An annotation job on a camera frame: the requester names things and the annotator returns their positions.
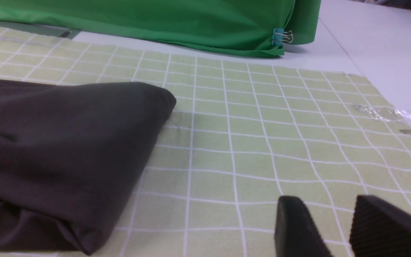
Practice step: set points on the dark gray long-sleeve top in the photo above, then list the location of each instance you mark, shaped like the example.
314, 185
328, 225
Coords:
70, 157

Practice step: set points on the dark green metal base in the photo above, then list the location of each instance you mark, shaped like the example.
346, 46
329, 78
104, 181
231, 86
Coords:
46, 30

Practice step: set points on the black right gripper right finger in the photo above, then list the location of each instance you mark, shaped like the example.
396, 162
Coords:
380, 229

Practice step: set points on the green backdrop cloth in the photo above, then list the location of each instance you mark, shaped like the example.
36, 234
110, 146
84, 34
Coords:
232, 27

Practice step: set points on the clear plastic tape strip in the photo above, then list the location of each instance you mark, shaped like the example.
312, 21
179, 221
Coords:
385, 114

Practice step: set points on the teal binder clip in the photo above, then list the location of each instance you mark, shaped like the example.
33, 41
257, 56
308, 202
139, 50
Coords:
281, 36

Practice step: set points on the green checkered tablecloth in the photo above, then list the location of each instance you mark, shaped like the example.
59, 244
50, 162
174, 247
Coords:
241, 135

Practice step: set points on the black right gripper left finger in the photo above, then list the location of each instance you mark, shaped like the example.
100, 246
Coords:
296, 234

